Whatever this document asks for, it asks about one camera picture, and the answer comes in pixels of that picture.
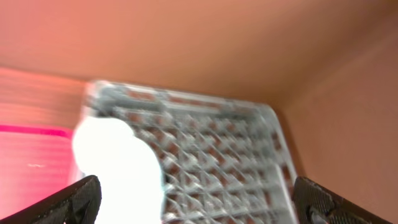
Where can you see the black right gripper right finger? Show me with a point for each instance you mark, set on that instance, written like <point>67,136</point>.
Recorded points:
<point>315,204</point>

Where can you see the white plastic spoon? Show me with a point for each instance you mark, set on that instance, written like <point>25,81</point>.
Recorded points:
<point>128,170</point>

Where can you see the grey dishwasher rack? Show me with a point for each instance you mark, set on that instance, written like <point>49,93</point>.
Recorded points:
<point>223,160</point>

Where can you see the red serving tray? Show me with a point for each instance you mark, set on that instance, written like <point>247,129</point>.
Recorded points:
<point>36,162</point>

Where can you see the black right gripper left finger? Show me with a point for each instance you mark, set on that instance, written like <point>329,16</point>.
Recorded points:
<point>79,203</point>

